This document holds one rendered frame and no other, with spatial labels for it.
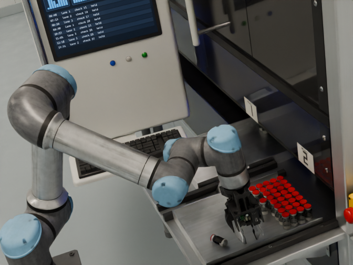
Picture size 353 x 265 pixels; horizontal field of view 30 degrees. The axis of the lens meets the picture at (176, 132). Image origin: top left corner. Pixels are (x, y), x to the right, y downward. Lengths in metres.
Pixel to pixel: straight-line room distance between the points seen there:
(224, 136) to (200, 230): 0.40
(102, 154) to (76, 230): 1.99
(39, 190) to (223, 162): 0.55
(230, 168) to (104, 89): 0.97
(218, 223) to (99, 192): 1.90
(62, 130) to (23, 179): 2.53
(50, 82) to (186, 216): 0.58
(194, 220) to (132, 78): 0.74
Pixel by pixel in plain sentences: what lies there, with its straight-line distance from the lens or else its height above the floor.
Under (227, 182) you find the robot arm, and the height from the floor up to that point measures 1.12.
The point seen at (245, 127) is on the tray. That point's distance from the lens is 2.30.
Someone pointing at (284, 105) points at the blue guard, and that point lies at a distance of 1.87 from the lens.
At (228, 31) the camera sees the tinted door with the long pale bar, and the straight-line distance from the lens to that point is 2.13.
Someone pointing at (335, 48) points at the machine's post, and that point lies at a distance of 1.52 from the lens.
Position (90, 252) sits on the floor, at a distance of 3.33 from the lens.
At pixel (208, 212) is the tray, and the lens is 1.93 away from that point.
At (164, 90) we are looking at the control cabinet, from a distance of 2.50.
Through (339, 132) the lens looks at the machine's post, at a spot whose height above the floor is 1.19.
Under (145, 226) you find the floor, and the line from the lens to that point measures 3.38.
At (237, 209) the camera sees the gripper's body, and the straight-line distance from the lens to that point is 1.68.
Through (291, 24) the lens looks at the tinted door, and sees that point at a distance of 1.70.
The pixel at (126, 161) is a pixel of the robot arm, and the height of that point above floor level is 1.26.
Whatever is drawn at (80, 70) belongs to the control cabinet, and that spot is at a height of 1.12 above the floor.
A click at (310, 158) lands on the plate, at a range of 1.83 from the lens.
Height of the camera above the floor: 2.05
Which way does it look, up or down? 30 degrees down
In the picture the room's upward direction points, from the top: 12 degrees counter-clockwise
